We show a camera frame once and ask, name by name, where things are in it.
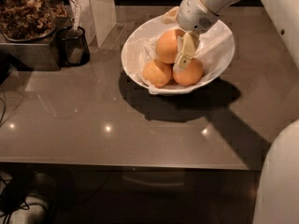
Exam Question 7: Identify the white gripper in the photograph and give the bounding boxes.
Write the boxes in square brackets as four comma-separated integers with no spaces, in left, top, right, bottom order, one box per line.
[161,0,219,73]

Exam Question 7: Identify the orange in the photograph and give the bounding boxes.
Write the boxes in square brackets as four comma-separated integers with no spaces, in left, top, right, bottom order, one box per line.
[142,59,172,88]
[173,59,204,86]
[155,29,185,63]

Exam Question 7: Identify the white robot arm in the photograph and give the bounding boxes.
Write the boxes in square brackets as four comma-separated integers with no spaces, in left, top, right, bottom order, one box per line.
[163,0,299,224]

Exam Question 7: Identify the white bowl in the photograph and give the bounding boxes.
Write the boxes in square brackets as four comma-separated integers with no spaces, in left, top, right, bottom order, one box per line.
[121,11,236,96]

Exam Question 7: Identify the glass bowl of granola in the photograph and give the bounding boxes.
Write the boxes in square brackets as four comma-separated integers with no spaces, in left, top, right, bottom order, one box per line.
[0,0,58,43]

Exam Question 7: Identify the white plastic bag liner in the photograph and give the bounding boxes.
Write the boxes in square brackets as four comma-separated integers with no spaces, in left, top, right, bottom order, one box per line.
[127,23,234,95]

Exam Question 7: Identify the white pillar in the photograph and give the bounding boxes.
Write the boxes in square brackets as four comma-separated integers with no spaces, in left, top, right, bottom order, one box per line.
[78,0,117,48]

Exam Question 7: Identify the white utensil in cup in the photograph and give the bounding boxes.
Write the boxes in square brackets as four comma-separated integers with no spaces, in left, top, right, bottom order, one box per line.
[66,0,81,39]

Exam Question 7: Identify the black mesh cup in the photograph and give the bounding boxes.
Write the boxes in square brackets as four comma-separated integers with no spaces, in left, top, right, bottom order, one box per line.
[57,26,90,66]

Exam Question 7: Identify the grey metal box stand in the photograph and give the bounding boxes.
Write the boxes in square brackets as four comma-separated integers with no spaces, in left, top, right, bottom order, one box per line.
[0,17,71,71]

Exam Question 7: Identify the black cables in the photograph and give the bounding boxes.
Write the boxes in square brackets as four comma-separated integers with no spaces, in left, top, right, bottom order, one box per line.
[0,171,50,224]

